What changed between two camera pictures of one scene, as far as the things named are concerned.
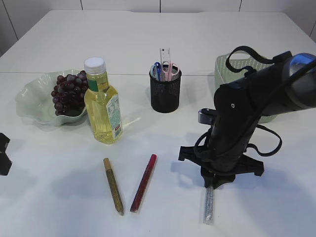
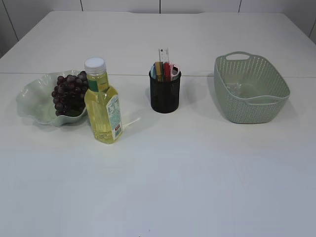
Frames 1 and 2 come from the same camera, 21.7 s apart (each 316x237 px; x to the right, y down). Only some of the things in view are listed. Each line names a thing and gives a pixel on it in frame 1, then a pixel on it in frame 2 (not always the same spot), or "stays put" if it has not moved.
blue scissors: x=155 y=71 stays put
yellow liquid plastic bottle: x=102 y=102 stays put
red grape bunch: x=68 y=95 stays put
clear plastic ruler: x=165 y=55 stays put
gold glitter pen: x=113 y=186 -> x=159 y=67
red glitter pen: x=140 y=192 -> x=167 y=67
